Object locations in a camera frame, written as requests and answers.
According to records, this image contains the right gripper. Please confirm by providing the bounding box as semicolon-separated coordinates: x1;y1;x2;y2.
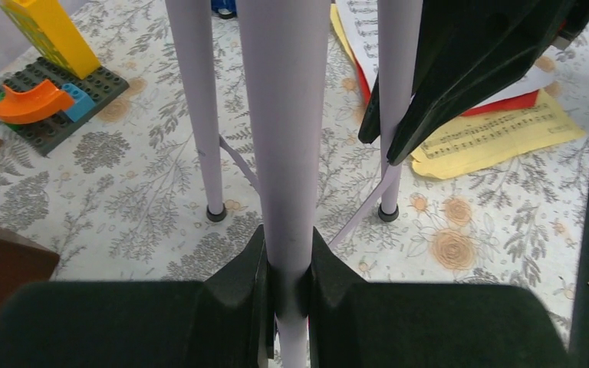
387;0;589;165

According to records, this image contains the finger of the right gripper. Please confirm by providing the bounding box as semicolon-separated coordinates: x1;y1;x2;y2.
358;76;380;144

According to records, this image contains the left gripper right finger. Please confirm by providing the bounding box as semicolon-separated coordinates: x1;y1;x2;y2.
310;232;570;367

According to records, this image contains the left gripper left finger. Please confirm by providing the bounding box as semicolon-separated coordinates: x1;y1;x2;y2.
0;228;273;367

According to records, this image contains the pink music stand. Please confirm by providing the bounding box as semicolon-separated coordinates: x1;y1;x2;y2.
180;1;419;367

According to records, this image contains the yellow sheet music page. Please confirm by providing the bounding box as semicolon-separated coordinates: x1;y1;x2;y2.
328;4;587;181

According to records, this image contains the white sheet music page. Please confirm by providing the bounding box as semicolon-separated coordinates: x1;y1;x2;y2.
331;1;555;88

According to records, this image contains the floral table mat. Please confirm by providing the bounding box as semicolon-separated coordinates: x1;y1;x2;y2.
0;1;589;343

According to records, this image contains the blue toy brick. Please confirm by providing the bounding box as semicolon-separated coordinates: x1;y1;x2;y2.
62;83;96;122

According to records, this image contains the dark grey brick baseplate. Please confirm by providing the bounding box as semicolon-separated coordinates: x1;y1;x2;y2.
0;57;129;156

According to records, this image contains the orange curved brick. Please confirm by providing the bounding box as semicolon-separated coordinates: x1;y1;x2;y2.
0;79;74;125

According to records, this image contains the yellow toy brick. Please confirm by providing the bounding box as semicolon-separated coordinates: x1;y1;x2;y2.
0;0;101;79

